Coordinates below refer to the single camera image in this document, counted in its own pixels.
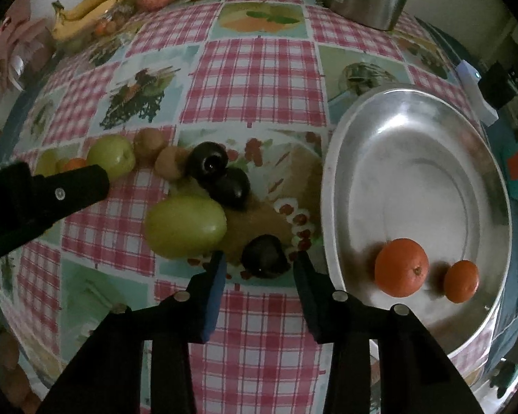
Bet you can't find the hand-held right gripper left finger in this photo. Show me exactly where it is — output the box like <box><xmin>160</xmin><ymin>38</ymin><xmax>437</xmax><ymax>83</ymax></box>
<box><xmin>37</xmin><ymin>250</ymin><xmax>229</xmax><ymax>414</ymax></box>

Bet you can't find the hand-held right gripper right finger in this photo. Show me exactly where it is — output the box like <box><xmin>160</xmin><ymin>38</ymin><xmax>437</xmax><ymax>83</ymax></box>
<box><xmin>292</xmin><ymin>251</ymin><xmax>480</xmax><ymax>414</ymax></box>

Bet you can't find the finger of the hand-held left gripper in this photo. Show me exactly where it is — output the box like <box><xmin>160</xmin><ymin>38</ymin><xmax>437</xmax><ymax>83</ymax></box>
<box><xmin>30</xmin><ymin>164</ymin><xmax>111</xmax><ymax>236</ymax></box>

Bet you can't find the small orange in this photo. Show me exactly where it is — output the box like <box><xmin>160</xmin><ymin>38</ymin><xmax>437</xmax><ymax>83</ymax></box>
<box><xmin>443</xmin><ymin>260</ymin><xmax>480</xmax><ymax>304</ymax></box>
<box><xmin>57</xmin><ymin>157</ymin><xmax>88</xmax><ymax>173</ymax></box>

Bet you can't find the green apple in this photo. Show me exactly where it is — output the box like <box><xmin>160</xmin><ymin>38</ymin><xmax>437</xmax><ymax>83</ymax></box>
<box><xmin>86</xmin><ymin>135</ymin><xmax>136</xmax><ymax>180</ymax></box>

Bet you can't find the dark plum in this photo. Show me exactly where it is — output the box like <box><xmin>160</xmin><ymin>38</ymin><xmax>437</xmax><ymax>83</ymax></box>
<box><xmin>207</xmin><ymin>167</ymin><xmax>251</xmax><ymax>211</ymax></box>
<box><xmin>185</xmin><ymin>141</ymin><xmax>229</xmax><ymax>182</ymax></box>
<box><xmin>241</xmin><ymin>234</ymin><xmax>291</xmax><ymax>279</ymax></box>

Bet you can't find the green mango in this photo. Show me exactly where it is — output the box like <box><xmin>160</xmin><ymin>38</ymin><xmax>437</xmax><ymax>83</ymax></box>
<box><xmin>144</xmin><ymin>194</ymin><xmax>228</xmax><ymax>260</ymax></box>

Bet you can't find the round metal bowl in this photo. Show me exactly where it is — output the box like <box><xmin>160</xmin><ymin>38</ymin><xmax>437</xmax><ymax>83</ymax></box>
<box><xmin>320</xmin><ymin>84</ymin><xmax>514</xmax><ymax>356</ymax></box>

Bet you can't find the yellow-green fruit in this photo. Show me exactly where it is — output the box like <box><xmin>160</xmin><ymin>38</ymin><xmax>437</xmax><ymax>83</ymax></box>
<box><xmin>35</xmin><ymin>149</ymin><xmax>61</xmax><ymax>177</ymax></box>

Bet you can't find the brown kiwi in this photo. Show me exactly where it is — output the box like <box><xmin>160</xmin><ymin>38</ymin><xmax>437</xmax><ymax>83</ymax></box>
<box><xmin>134</xmin><ymin>127</ymin><xmax>165</xmax><ymax>165</ymax></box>
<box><xmin>155</xmin><ymin>146</ymin><xmax>190</xmax><ymax>182</ymax></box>

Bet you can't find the large orange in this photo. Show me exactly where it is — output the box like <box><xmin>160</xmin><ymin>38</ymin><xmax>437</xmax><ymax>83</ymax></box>
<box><xmin>375</xmin><ymin>238</ymin><xmax>430</xmax><ymax>298</ymax></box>

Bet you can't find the clear plastic bag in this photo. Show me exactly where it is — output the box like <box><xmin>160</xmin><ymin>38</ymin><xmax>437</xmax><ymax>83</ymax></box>
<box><xmin>67</xmin><ymin>2</ymin><xmax>134</xmax><ymax>55</ymax></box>

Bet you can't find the yellow banana bunch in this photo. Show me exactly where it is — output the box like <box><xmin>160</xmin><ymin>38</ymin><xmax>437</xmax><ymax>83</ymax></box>
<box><xmin>52</xmin><ymin>0</ymin><xmax>141</xmax><ymax>41</ymax></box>

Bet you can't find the pink checked printed tablecloth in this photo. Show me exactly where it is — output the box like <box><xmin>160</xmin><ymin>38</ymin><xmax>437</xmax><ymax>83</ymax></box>
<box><xmin>0</xmin><ymin>0</ymin><xmax>501</xmax><ymax>414</ymax></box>

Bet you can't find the white plastic device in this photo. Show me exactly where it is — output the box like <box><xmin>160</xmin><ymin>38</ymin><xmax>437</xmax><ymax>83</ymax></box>
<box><xmin>455</xmin><ymin>61</ymin><xmax>499</xmax><ymax>125</ymax></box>

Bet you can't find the black device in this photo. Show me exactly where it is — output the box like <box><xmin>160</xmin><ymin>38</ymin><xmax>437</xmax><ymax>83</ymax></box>
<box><xmin>479</xmin><ymin>62</ymin><xmax>518</xmax><ymax>108</ymax></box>

